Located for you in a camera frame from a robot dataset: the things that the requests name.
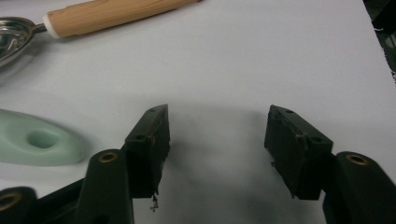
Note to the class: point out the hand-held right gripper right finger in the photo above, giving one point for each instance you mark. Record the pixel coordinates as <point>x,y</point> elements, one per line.
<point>299,155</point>

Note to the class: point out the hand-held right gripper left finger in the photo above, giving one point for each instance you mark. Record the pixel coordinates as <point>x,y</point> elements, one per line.
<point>146,161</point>

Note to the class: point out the white table cover sheet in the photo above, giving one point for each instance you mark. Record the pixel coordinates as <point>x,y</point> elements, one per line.
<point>218,62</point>

